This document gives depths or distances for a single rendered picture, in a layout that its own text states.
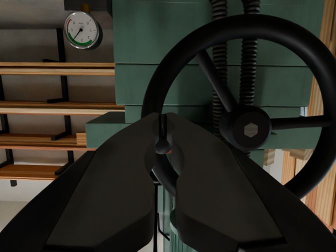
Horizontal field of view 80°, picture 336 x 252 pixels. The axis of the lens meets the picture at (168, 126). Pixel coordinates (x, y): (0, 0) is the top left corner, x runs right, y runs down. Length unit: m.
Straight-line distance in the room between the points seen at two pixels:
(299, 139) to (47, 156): 3.56
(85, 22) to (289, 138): 0.50
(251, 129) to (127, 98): 0.28
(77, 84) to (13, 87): 0.99
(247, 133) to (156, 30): 0.29
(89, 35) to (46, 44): 3.14
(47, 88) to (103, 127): 3.08
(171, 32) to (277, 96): 0.27
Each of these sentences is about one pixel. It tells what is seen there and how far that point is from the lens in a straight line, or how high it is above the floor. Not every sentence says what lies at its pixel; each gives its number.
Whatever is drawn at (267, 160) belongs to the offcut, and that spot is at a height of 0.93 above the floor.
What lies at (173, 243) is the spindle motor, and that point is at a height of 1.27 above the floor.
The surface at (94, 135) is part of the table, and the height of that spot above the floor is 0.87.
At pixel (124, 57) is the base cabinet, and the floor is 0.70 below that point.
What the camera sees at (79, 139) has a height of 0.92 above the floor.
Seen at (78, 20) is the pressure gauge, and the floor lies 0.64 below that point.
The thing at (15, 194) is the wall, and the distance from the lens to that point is 4.40.
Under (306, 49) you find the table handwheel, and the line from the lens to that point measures 0.33.
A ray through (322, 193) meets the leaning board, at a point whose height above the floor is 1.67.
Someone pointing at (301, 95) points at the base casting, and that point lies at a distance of 0.55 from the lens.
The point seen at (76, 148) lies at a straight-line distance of 2.87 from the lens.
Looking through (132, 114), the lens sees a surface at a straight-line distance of 0.46.
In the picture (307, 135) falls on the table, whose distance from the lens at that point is 0.58.
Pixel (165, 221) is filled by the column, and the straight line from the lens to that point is 0.99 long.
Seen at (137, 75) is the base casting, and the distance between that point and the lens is 0.46.
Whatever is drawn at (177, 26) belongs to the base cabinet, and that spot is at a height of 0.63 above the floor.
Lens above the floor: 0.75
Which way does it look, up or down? 11 degrees up
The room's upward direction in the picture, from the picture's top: 179 degrees counter-clockwise
